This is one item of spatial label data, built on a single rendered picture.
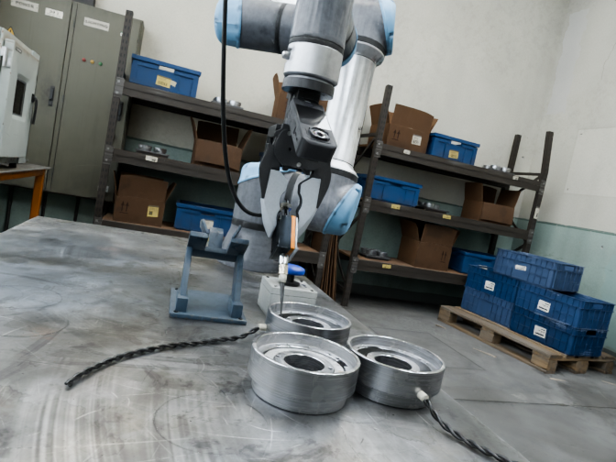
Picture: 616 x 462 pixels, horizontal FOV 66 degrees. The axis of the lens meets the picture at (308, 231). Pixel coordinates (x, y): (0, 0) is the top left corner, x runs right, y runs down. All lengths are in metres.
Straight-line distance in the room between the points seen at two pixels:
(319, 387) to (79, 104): 3.99
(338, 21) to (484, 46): 5.06
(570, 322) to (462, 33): 3.07
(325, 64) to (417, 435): 0.44
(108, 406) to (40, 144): 3.97
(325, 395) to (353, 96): 0.74
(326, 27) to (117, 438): 0.51
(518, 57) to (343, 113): 4.97
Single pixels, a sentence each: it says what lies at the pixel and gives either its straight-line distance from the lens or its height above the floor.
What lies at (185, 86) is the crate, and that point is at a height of 1.58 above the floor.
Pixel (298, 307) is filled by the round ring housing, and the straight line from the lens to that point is 0.64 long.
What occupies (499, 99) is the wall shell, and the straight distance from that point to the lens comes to 5.74.
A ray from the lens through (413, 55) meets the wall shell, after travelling 5.23.
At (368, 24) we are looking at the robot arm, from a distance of 1.11.
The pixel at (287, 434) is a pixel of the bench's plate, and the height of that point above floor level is 0.80.
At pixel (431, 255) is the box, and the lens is 4.75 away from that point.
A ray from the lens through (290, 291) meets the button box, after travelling 0.70.
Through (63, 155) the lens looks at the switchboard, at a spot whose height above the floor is 0.87.
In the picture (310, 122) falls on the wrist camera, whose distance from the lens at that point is 0.59.
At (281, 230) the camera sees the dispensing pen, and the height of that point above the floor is 0.93.
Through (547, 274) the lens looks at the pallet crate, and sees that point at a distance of 4.26.
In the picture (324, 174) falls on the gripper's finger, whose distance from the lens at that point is 0.64.
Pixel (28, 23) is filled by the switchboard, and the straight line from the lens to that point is 4.45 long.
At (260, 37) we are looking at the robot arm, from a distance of 0.78.
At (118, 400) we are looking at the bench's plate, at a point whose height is 0.80.
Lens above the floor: 0.99
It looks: 5 degrees down
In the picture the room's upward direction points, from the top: 11 degrees clockwise
